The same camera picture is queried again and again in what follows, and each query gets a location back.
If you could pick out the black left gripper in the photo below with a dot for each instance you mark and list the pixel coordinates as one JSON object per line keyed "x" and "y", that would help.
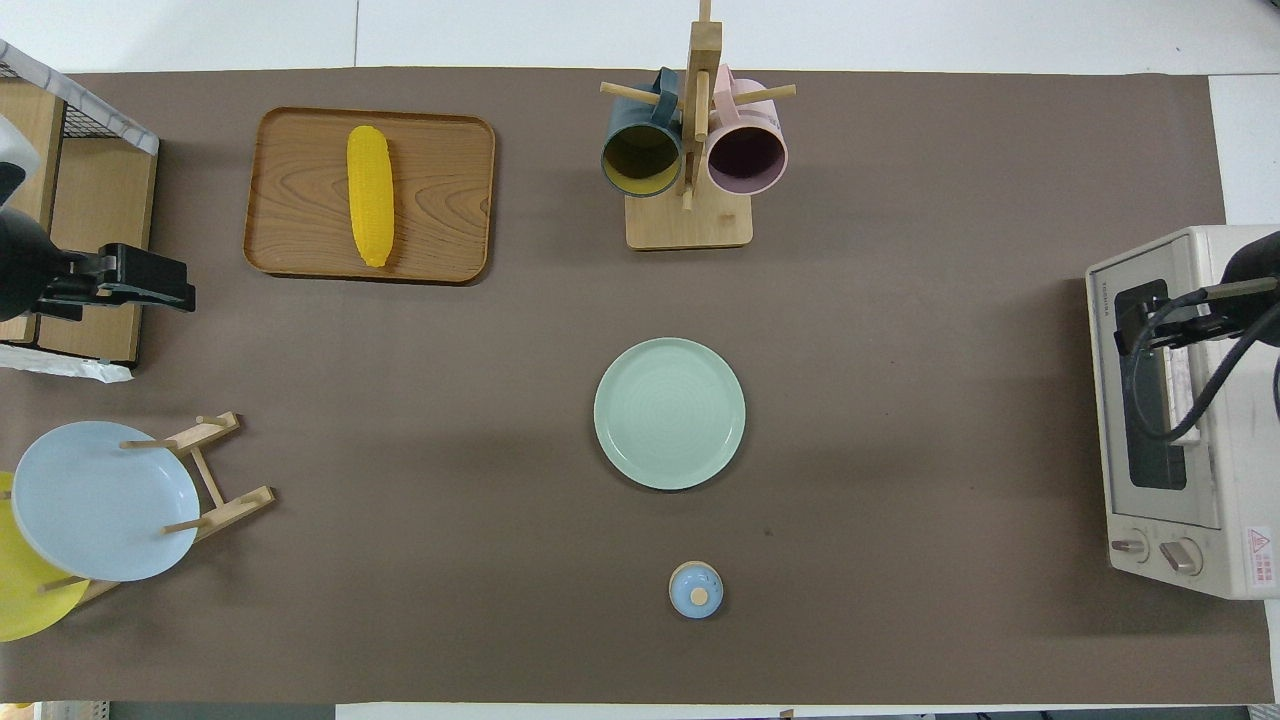
{"x": 150, "y": 275}

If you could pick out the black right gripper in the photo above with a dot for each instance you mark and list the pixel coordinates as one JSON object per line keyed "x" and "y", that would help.
{"x": 1150, "y": 318}

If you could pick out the glass oven door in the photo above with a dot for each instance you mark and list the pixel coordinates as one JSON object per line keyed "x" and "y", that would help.
{"x": 1200, "y": 470}

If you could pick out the yellow banana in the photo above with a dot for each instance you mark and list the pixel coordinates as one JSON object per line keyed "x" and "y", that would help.
{"x": 370, "y": 195}

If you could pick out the pale green plate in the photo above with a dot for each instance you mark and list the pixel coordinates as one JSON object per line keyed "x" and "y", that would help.
{"x": 670, "y": 414}

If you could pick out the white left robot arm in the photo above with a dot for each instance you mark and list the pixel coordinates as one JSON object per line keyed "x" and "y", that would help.
{"x": 20, "y": 265}

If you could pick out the white toaster oven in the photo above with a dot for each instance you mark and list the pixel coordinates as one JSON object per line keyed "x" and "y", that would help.
{"x": 1250, "y": 480}

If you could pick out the silver oven knob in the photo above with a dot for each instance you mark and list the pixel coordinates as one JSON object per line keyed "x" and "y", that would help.
{"x": 1130, "y": 547}
{"x": 1183, "y": 556}

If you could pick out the white checked cloth liner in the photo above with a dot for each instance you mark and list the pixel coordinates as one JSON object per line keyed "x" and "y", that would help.
{"x": 60, "y": 365}

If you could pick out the wooden two-tier shelf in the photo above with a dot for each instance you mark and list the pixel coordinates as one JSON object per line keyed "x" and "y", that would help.
{"x": 100, "y": 200}

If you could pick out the light blue plate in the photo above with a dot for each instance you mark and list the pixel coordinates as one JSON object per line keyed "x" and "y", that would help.
{"x": 100, "y": 500}

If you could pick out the wooden plate rack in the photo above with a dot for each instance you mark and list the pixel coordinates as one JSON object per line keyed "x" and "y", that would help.
{"x": 245, "y": 503}

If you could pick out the brown table mat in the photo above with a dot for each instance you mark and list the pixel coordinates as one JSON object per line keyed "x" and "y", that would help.
{"x": 900, "y": 450}

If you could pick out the yellow plate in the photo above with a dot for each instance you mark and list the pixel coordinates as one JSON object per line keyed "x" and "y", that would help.
{"x": 25, "y": 610}

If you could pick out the wooden serving tray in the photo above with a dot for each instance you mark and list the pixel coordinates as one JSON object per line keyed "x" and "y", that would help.
{"x": 440, "y": 200}

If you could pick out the pink mug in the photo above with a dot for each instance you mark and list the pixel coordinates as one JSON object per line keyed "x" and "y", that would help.
{"x": 760, "y": 120}

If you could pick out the wooden mug tree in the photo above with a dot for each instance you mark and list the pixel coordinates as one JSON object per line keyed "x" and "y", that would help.
{"x": 690, "y": 225}

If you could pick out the small blue call bell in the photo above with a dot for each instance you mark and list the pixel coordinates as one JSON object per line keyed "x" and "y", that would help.
{"x": 695, "y": 592}

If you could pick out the dark blue mug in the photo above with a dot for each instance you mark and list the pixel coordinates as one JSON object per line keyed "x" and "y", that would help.
{"x": 628, "y": 118}

